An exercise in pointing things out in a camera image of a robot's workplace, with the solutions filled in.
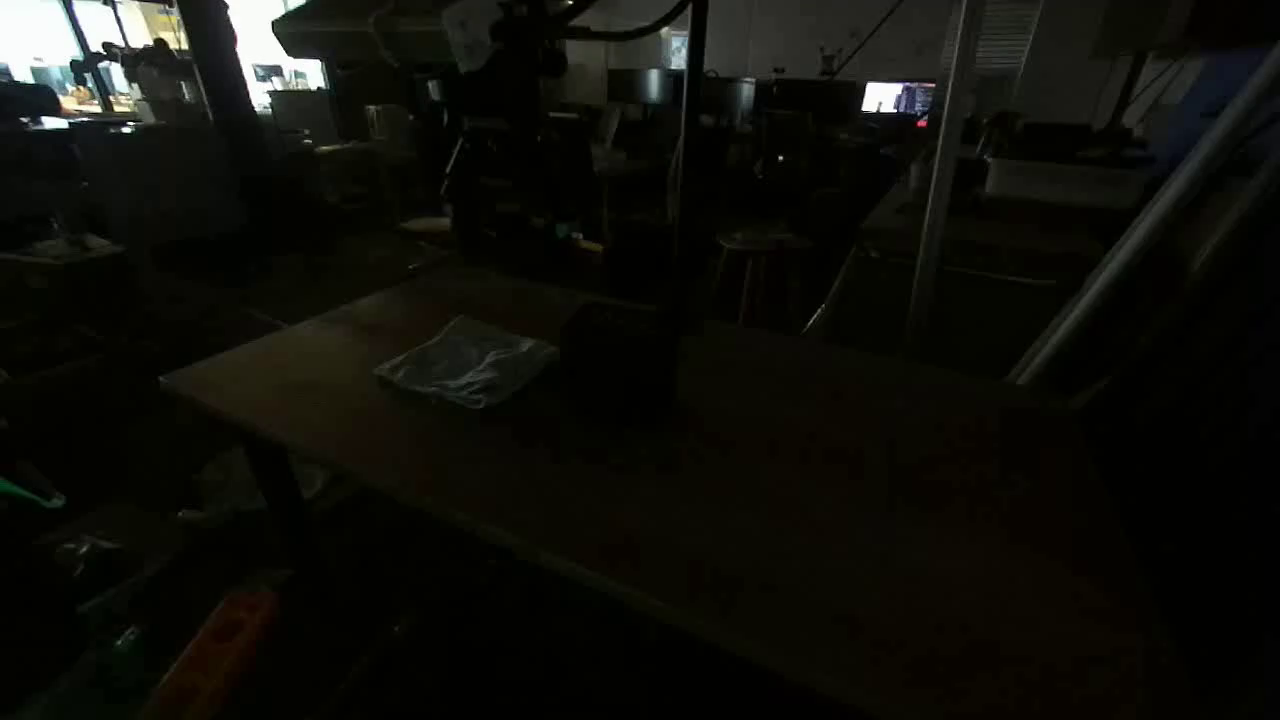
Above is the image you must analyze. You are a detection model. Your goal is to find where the black box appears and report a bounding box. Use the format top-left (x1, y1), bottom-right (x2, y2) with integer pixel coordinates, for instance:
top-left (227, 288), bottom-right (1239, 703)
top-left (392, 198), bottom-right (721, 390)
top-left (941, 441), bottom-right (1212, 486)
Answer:
top-left (557, 300), bottom-right (689, 427)

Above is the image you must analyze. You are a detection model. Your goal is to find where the grey towel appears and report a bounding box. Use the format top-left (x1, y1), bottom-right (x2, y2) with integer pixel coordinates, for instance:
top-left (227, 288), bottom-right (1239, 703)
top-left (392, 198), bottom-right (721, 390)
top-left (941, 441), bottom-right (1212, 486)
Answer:
top-left (374, 311), bottom-right (559, 412)

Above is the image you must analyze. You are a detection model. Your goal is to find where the thin black pole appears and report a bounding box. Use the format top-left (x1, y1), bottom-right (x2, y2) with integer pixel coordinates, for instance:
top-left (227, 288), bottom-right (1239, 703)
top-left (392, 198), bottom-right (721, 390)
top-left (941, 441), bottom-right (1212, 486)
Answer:
top-left (664, 0), bottom-right (713, 337)

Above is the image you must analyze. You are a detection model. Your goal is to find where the lit computer monitor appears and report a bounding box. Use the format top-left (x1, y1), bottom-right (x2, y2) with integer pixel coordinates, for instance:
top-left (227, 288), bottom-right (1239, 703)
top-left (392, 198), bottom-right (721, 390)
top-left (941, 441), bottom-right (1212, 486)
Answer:
top-left (855, 77), bottom-right (941, 121)

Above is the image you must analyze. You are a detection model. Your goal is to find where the round stool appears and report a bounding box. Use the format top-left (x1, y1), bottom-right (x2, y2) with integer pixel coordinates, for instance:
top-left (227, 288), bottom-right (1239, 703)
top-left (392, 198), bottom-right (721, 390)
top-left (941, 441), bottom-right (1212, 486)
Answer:
top-left (709, 225), bottom-right (818, 330)

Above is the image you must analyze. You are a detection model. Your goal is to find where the white metal pole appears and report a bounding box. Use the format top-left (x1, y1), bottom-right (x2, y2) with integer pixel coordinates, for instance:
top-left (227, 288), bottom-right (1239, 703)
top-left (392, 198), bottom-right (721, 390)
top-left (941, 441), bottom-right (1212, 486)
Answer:
top-left (901, 0), bottom-right (989, 351)

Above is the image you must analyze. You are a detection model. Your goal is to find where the slanted silver metal bar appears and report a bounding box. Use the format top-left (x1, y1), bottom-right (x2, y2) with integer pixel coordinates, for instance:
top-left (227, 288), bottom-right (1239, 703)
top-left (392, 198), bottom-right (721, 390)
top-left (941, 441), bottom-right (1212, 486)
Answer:
top-left (1005, 45), bottom-right (1280, 390)

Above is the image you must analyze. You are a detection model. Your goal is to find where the orange tool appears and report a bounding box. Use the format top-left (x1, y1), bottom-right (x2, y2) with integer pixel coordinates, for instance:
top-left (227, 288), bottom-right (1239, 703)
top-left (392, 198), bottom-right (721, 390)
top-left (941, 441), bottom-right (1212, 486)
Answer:
top-left (138, 574), bottom-right (289, 720)

